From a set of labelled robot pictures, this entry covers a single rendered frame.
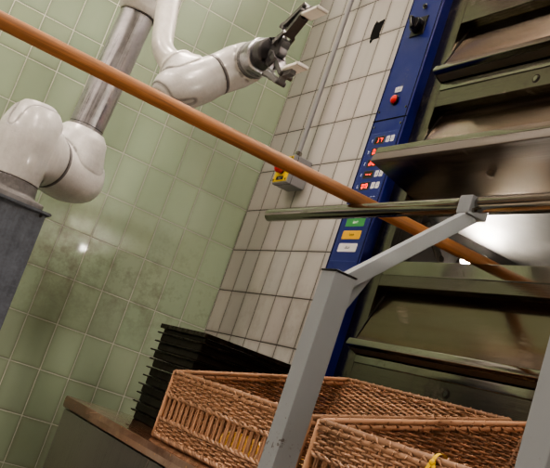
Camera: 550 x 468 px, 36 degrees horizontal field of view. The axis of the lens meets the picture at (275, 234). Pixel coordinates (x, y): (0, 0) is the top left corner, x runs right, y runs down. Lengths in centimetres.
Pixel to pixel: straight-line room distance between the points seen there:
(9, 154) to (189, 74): 52
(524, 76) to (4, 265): 136
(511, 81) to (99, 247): 141
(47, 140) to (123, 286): 76
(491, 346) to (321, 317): 65
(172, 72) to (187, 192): 99
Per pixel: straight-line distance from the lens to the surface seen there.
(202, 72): 204
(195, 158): 299
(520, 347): 183
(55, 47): 156
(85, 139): 242
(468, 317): 199
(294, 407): 129
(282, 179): 277
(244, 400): 164
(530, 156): 188
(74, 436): 221
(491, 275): 196
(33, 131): 227
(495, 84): 225
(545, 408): 94
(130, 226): 288
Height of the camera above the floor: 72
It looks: 11 degrees up
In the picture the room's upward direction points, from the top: 19 degrees clockwise
